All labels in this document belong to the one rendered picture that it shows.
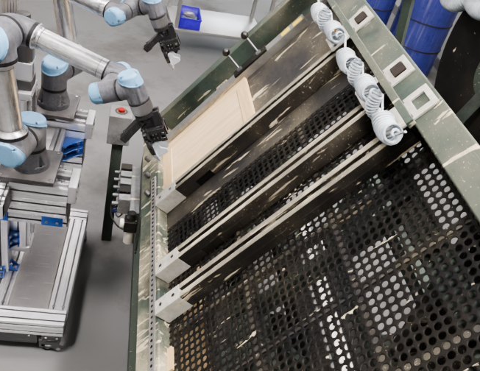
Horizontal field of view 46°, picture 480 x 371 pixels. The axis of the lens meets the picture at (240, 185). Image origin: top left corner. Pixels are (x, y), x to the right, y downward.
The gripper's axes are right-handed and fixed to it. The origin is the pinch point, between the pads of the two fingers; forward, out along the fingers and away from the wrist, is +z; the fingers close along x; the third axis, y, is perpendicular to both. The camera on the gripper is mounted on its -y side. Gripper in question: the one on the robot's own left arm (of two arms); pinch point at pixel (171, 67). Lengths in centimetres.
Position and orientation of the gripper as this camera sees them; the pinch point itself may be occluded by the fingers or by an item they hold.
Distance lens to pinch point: 265.7
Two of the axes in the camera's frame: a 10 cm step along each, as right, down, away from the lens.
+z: 2.5, 7.5, 6.1
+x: -0.5, -6.2, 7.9
